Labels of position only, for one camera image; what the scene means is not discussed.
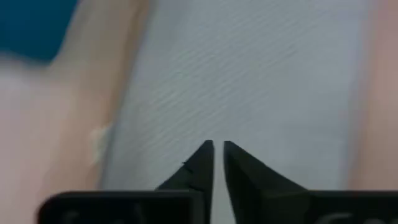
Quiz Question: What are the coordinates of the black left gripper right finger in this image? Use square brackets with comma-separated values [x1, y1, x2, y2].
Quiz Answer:
[223, 140, 398, 224]

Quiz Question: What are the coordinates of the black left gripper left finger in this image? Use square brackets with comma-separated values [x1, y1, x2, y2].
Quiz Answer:
[35, 139, 215, 224]

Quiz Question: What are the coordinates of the grey microfiber towel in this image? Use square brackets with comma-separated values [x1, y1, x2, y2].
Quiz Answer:
[99, 0, 379, 224]

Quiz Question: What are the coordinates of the teal plastic bin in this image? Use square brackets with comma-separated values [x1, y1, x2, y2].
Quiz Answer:
[0, 0, 80, 65]

